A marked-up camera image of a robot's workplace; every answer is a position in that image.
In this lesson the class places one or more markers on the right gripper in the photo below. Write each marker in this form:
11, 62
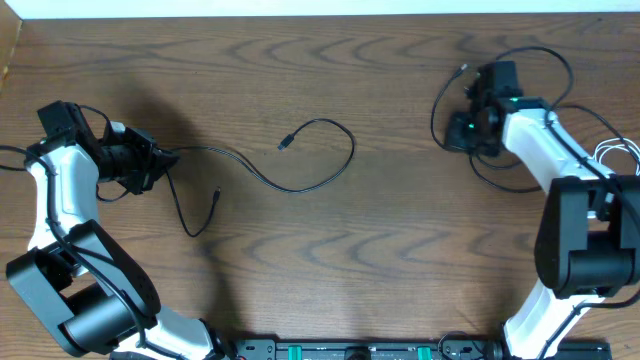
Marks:
455, 138

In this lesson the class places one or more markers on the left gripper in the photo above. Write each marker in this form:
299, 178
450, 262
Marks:
154, 157

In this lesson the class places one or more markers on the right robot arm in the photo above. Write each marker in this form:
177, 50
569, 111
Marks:
587, 245

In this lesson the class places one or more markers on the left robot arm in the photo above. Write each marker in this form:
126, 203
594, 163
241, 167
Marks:
84, 288

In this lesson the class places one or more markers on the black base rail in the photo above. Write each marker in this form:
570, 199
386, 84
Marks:
455, 348

